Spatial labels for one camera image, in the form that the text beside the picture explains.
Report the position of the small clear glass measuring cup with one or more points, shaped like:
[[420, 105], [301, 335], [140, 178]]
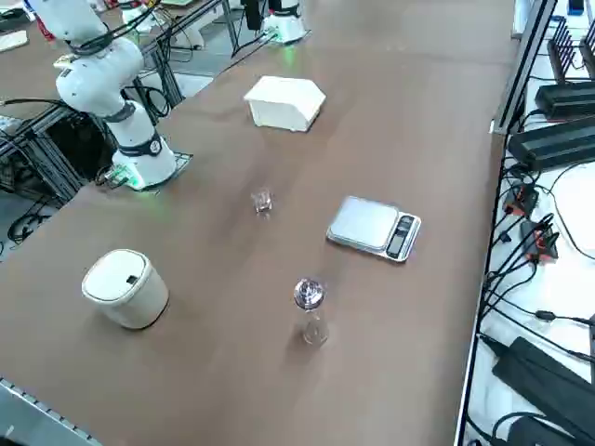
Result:
[[261, 204]]

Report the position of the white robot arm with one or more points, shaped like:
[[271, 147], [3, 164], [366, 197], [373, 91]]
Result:
[[100, 83], [286, 25]]

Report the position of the clear glass flask with stopper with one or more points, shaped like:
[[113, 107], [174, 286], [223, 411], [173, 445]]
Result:
[[310, 295]]

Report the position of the white open plastic bin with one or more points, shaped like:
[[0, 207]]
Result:
[[283, 104]]

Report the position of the white round lidded trash can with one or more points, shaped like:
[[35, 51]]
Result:
[[125, 290]]

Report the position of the black ribbed power adapter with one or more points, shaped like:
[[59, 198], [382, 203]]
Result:
[[564, 100], [553, 146]]

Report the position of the large black power adapter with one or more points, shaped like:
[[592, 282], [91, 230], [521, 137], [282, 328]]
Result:
[[544, 376]]

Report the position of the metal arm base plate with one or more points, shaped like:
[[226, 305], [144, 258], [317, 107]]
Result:
[[182, 162]]

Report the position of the black aluminium table frame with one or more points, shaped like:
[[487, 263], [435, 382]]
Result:
[[42, 153]]

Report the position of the black aluminium frame post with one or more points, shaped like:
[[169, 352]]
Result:
[[523, 69]]

